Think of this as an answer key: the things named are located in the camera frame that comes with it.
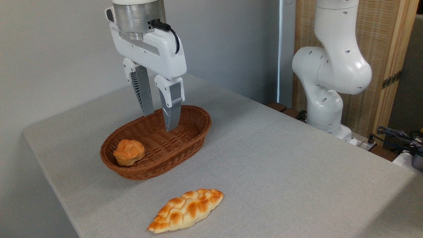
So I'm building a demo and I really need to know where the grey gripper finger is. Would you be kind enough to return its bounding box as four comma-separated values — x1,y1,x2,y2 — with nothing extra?
123,59,155,117
154,75,185,132

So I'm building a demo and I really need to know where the brass screen hinge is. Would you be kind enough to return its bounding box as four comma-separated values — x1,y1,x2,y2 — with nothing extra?
382,70,403,90

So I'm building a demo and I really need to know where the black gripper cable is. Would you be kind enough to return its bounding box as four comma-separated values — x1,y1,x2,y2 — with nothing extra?
151,20,180,54

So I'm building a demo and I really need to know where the white vertical wall trim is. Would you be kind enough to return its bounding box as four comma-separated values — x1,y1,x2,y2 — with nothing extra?
277,0,285,103

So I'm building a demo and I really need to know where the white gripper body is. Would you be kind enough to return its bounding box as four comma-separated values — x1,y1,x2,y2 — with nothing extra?
105,7,187,81

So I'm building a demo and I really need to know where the round knotted bread roll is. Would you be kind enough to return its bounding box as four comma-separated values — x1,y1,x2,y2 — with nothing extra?
113,139,145,166

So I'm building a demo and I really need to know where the tangled dark cable bundle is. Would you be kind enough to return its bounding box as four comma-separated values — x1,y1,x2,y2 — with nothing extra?
368,126,423,156

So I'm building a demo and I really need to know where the brown oval wicker basket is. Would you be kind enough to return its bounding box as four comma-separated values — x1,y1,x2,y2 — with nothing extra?
100,105,212,180

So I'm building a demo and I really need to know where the wooden rattan folding screen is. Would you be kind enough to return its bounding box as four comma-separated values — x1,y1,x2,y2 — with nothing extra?
292,0,419,146

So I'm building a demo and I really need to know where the long braided bread loaf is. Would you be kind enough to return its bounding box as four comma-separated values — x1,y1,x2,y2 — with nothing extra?
146,189,224,234

